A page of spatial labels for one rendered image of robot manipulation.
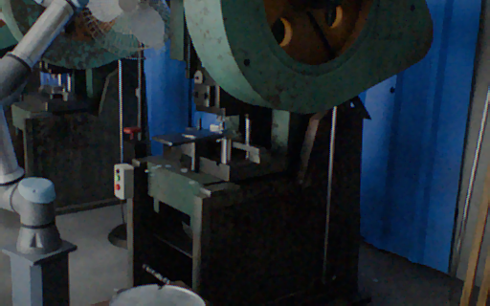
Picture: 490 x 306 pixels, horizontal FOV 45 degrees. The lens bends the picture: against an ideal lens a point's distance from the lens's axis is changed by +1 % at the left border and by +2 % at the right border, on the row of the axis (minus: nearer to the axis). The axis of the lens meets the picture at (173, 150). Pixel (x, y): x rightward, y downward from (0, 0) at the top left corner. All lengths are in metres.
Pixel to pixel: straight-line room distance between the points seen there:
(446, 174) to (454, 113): 0.29
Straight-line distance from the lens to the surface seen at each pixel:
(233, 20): 1.69
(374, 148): 3.25
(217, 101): 2.20
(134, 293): 1.86
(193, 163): 2.21
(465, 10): 2.95
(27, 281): 2.04
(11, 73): 1.85
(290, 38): 1.95
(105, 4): 3.01
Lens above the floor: 1.24
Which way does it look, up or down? 13 degrees down
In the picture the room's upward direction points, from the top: straight up
